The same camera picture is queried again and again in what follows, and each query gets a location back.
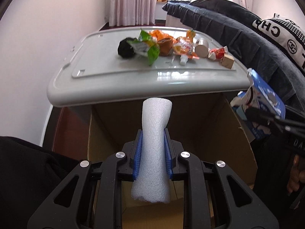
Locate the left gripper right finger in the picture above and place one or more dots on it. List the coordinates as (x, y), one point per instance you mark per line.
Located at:
(170, 157)

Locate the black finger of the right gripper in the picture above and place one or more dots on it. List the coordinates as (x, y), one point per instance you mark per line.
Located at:
(292, 123)

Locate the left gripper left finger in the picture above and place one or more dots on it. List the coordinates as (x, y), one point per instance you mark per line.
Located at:
(135, 156)

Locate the blue white snack bag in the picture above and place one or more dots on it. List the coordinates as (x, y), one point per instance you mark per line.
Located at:
(259, 98)

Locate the white foam tube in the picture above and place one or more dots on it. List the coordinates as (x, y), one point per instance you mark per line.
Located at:
(152, 183)

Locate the red white carton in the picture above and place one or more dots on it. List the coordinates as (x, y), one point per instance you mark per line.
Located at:
(218, 53)

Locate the orange juice drink pouch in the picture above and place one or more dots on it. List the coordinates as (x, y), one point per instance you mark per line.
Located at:
(184, 47)

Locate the orange white wrapper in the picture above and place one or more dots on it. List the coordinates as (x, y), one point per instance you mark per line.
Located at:
(164, 41)

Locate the person's right hand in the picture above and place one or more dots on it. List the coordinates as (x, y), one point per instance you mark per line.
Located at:
(293, 182)

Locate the dark grey bed blanket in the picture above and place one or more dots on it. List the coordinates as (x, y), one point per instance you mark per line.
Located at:
(231, 25)

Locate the small brown cardboard box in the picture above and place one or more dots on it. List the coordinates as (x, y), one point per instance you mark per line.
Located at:
(227, 61)

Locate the white cylindrical bottle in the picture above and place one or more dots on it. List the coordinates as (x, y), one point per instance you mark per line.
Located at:
(201, 48)

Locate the black white logo pillow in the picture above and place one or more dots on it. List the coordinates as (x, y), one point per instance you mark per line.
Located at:
(285, 34)

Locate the white plastic bin lid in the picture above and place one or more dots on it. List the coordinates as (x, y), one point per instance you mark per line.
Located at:
(93, 72)

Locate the black crumpled bag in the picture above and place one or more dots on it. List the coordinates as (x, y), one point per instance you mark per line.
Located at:
(125, 50)

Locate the green snack wrapper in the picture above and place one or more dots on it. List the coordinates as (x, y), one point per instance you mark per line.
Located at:
(145, 46)

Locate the pink patterned curtain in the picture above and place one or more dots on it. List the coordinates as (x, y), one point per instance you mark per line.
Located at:
(132, 12)

